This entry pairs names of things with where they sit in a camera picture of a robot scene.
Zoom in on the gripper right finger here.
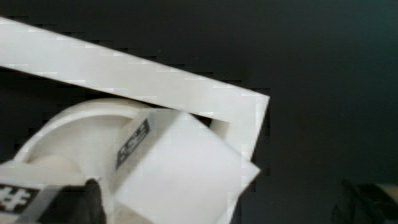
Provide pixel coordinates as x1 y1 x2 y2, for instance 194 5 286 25
331 180 398 224

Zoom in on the white stool leg front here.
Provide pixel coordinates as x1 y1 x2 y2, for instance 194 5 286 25
116 109 260 224

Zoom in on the white stool leg with tag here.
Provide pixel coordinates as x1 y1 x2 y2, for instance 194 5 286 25
0 155 85 224

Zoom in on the white L-shaped wall fixture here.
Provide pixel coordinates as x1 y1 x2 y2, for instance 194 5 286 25
0 17 268 161

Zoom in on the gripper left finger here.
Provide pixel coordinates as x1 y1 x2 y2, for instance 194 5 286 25
13 177 110 224

